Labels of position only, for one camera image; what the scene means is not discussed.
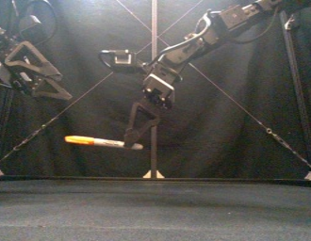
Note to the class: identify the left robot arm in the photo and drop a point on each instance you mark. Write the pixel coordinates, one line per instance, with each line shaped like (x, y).
(1, 15)

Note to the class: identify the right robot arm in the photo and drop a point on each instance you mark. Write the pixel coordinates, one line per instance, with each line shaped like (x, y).
(228, 19)

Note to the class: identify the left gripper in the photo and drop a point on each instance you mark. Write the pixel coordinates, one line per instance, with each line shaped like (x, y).
(2, 73)

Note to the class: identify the grey marker pen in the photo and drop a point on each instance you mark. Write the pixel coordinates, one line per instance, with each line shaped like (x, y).
(102, 142)

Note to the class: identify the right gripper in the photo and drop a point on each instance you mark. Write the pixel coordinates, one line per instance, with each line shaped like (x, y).
(158, 89)

